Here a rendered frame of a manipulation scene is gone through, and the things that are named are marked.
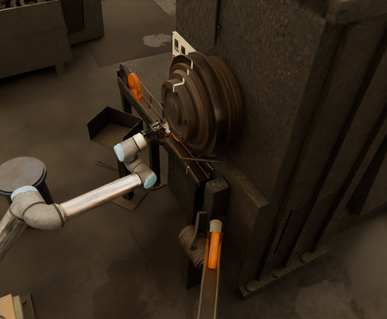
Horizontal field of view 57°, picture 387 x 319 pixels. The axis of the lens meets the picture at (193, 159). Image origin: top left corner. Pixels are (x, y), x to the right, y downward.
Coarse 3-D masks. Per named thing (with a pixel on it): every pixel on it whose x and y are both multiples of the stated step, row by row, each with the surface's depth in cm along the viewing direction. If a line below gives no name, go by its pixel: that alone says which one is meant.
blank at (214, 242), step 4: (212, 232) 158; (212, 236) 154; (216, 236) 155; (212, 240) 153; (216, 240) 153; (212, 244) 151; (216, 244) 151; (212, 248) 151; (216, 248) 151; (212, 252) 150; (216, 252) 150; (212, 256) 150; (216, 256) 150; (212, 260) 151; (216, 260) 151; (208, 264) 155; (212, 264) 152
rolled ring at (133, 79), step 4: (128, 76) 252; (132, 76) 244; (136, 76) 245; (128, 80) 255; (132, 80) 255; (136, 80) 243; (132, 84) 257; (136, 84) 243; (132, 88) 257; (136, 88) 244; (140, 88) 245; (132, 92) 257; (136, 92) 247; (140, 92) 246; (136, 96) 251; (140, 96) 249
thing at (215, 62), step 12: (216, 60) 154; (216, 72) 144; (228, 72) 150; (228, 84) 148; (228, 96) 148; (240, 96) 150; (228, 108) 145; (240, 108) 151; (228, 120) 148; (240, 120) 155; (228, 132) 151
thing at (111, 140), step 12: (108, 108) 226; (96, 120) 220; (108, 120) 232; (120, 120) 228; (132, 120) 222; (96, 132) 224; (108, 132) 227; (120, 132) 226; (132, 132) 212; (108, 144) 218; (120, 168) 240; (132, 192) 262; (144, 192) 268; (120, 204) 259; (132, 204) 260
